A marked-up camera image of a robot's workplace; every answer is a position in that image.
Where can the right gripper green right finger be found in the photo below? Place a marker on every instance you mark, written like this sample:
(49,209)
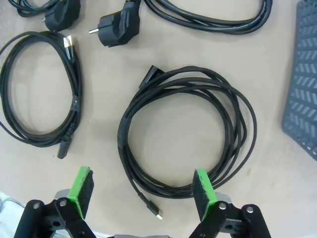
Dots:
(208,196)

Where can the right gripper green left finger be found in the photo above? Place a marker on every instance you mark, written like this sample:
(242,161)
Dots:
(74,196)

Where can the grey plastic lattice basket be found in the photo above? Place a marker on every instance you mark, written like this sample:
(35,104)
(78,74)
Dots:
(304,74)

